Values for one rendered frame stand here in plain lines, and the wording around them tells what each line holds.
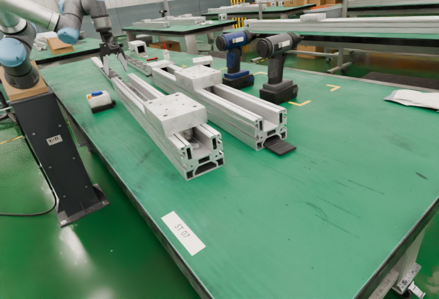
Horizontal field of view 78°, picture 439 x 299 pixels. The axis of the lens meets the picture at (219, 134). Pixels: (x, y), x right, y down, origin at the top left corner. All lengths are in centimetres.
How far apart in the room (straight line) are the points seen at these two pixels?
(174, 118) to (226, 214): 24
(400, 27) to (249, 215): 184
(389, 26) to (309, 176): 169
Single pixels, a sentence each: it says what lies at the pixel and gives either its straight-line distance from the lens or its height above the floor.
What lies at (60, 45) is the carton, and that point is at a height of 87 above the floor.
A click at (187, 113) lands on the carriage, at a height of 90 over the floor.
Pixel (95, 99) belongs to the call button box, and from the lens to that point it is 115.
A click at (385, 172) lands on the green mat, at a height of 78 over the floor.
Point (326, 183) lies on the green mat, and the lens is 58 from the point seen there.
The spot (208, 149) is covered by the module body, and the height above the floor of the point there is 82.
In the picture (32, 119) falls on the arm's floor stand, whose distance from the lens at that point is 173.
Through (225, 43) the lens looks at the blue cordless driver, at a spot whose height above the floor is 97.
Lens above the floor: 113
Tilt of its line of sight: 27 degrees down
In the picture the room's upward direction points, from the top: 8 degrees counter-clockwise
